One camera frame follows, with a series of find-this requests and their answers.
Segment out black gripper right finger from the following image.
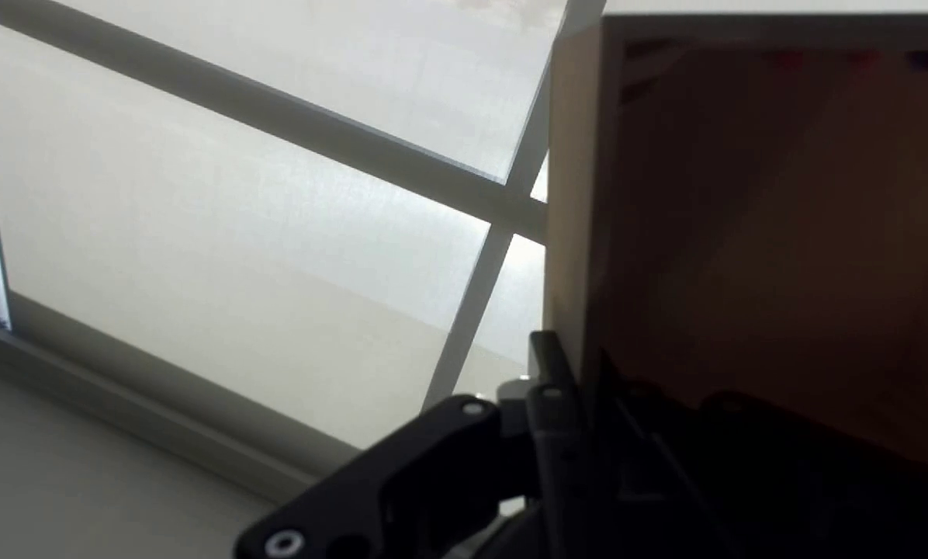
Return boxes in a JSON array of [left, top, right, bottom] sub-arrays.
[[595, 351, 928, 559]]

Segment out brown cardboard box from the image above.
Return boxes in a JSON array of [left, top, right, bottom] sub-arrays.
[[543, 8, 928, 491]]

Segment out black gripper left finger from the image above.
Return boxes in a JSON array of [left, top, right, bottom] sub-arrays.
[[233, 326, 595, 559]]

